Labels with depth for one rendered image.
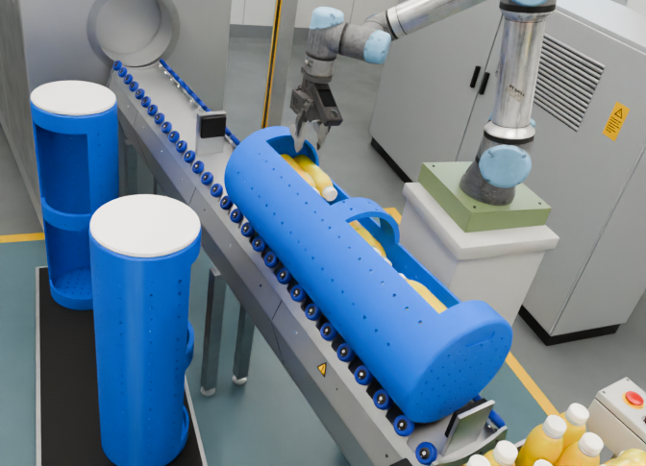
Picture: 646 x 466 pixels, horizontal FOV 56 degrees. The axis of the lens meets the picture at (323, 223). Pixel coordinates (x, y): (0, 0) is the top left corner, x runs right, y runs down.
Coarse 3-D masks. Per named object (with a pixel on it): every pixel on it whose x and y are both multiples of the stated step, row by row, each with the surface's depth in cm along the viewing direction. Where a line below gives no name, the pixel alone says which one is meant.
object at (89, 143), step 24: (48, 120) 206; (72, 120) 206; (96, 120) 210; (48, 144) 231; (72, 144) 239; (96, 144) 215; (48, 168) 236; (72, 168) 245; (96, 168) 220; (48, 192) 240; (72, 192) 250; (96, 192) 225; (48, 216) 230; (72, 216) 227; (48, 240) 248; (72, 240) 263; (48, 264) 251; (72, 264) 269; (72, 288) 261
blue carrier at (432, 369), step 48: (240, 144) 172; (288, 144) 182; (240, 192) 168; (288, 192) 154; (288, 240) 150; (336, 240) 140; (384, 240) 163; (336, 288) 136; (384, 288) 128; (432, 288) 150; (384, 336) 124; (432, 336) 118; (480, 336) 121; (384, 384) 127; (432, 384) 121; (480, 384) 134
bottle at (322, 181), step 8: (296, 160) 183; (304, 160) 182; (304, 168) 180; (312, 168) 179; (312, 176) 177; (320, 176) 176; (328, 176) 178; (320, 184) 175; (328, 184) 176; (320, 192) 176
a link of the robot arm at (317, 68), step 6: (306, 54) 149; (306, 60) 149; (312, 60) 147; (306, 66) 149; (312, 66) 147; (318, 66) 147; (324, 66) 147; (330, 66) 148; (306, 72) 151; (312, 72) 148; (318, 72) 148; (324, 72) 148; (330, 72) 149
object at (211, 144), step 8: (200, 112) 210; (208, 112) 211; (216, 112) 212; (224, 112) 213; (200, 120) 209; (208, 120) 209; (216, 120) 211; (224, 120) 212; (200, 128) 211; (208, 128) 211; (216, 128) 213; (224, 128) 214; (200, 136) 213; (208, 136) 213; (216, 136) 215; (224, 136) 218; (200, 144) 215; (208, 144) 216; (216, 144) 218; (200, 152) 216; (208, 152) 218; (216, 152) 220
